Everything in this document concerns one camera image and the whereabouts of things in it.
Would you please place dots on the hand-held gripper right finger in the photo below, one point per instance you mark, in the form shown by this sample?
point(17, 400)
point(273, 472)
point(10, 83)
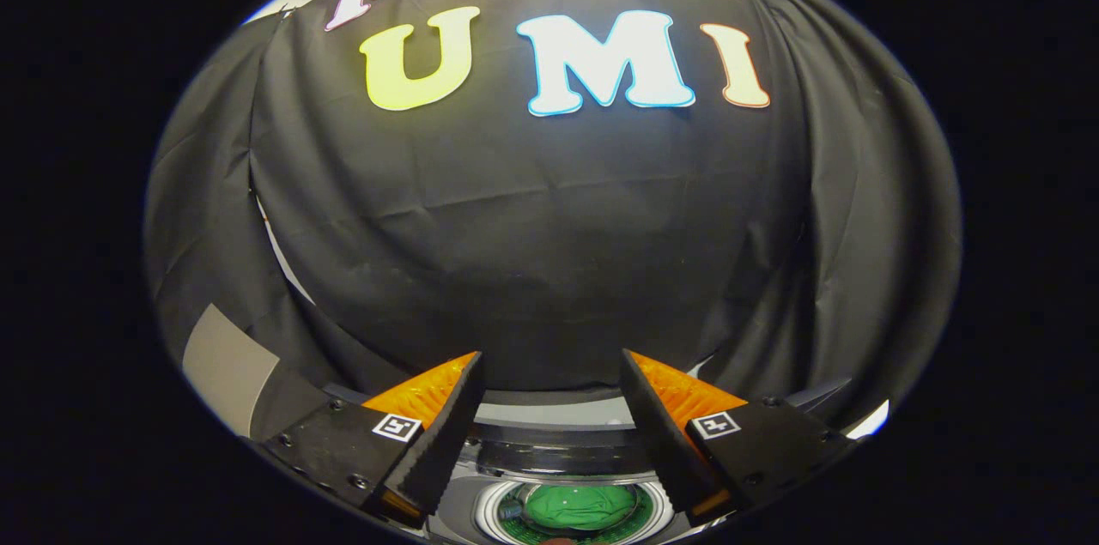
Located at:
point(661, 442)

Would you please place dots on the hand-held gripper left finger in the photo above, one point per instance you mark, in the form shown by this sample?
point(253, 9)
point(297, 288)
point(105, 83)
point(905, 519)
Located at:
point(442, 442)

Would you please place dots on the dark grey washing machine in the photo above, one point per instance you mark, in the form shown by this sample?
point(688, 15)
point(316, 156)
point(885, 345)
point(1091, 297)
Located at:
point(455, 519)

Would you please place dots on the green polo shirt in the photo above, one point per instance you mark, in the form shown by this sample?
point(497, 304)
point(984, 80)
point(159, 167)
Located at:
point(579, 506)

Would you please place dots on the white flat board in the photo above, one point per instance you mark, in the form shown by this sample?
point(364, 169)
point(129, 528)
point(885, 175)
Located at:
point(869, 423)

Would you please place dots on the black backdrop cloth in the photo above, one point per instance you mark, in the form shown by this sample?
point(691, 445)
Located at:
point(515, 227)

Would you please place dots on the grey cabinet with dark top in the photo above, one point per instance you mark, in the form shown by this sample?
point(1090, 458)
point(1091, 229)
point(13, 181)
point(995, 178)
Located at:
point(223, 365)

